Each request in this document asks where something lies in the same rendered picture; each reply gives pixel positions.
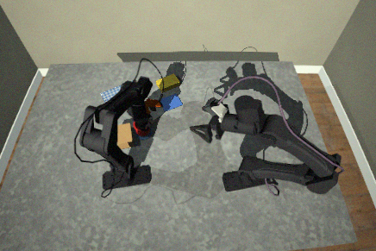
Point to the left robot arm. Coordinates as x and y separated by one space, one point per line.
106 143

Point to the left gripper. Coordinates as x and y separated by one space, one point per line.
143 118

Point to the yellow sponge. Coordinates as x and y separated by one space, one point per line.
170 82

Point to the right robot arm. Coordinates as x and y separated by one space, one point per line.
316 163

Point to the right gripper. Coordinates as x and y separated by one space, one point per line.
222 121

